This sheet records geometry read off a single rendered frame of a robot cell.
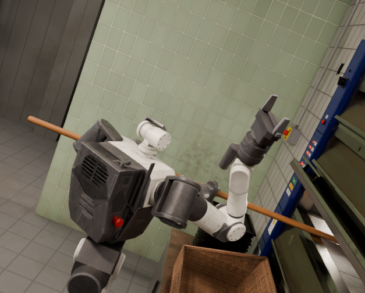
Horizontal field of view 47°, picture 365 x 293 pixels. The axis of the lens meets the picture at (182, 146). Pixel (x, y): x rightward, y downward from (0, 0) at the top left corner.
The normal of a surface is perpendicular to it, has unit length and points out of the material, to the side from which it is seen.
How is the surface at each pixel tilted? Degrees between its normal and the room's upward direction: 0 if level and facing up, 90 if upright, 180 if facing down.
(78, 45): 90
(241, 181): 113
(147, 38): 90
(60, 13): 90
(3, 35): 90
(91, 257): 45
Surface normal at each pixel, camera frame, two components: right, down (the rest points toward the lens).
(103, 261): 0.22, -0.45
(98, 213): -0.66, 0.22
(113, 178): -0.61, -0.01
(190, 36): -0.07, 0.26
